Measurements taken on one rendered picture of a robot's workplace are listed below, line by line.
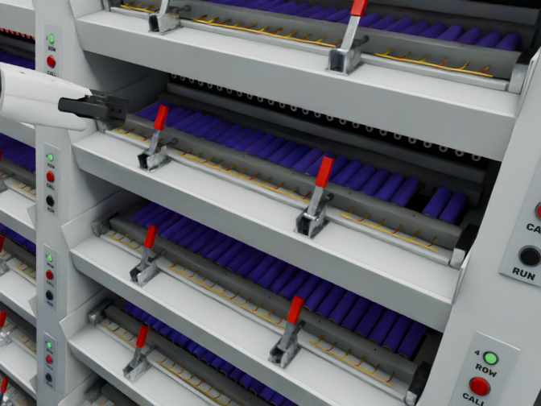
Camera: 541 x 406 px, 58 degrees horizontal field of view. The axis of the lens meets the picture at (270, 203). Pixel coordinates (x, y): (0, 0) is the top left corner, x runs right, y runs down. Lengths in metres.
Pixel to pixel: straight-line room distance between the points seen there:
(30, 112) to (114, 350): 0.54
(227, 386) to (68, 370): 0.35
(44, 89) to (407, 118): 0.36
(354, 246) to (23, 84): 0.38
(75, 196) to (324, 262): 0.47
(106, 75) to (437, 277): 0.59
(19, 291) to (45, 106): 0.66
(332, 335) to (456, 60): 0.37
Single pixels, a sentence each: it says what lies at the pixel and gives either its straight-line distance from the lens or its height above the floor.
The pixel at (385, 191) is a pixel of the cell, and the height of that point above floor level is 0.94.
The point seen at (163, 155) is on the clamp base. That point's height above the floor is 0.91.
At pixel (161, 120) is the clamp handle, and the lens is 0.71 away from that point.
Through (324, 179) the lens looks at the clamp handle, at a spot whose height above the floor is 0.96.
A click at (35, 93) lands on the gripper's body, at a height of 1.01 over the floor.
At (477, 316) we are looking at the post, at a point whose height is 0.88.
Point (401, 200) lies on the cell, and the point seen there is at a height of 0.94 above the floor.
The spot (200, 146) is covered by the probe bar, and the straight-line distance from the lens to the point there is 0.71.
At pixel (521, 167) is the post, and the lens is 0.47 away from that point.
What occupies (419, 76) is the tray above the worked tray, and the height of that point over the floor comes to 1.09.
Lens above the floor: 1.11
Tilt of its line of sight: 20 degrees down
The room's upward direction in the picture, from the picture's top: 10 degrees clockwise
